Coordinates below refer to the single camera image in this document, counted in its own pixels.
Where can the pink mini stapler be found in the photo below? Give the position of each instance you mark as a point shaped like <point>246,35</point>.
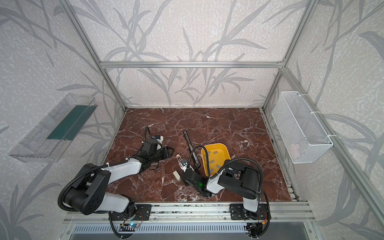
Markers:
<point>179,158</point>

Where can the black stapler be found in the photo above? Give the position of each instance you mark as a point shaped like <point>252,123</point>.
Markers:
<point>194,156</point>

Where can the clear acrylic wall shelf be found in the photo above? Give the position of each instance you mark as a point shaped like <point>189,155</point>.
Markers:
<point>48,140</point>

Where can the pink object in basket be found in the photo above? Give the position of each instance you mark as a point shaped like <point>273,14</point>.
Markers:
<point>294,151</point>

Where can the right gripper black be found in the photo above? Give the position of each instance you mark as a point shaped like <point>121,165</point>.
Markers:
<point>187,172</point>

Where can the white wire mesh basket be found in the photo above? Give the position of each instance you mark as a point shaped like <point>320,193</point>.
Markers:
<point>298,124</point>

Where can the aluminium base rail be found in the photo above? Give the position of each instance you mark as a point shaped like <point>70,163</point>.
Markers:
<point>218,212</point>

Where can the yellow plastic tray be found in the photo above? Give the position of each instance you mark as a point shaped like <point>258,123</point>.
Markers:
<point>219,158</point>

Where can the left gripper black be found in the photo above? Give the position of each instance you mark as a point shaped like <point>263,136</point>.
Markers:
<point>160,152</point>

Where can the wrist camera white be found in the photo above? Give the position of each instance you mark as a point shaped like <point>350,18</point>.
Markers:
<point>159,138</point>
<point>184,164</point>

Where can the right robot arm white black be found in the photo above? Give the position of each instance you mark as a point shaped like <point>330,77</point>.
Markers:
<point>241,176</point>

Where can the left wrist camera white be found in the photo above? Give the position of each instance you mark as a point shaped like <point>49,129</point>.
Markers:
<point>159,138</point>

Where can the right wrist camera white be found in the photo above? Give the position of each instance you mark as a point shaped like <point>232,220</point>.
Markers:
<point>184,164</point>

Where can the left circuit board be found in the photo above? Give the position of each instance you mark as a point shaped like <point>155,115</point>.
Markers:
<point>129,227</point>

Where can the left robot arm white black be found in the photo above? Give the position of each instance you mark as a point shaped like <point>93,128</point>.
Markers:
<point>87,192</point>

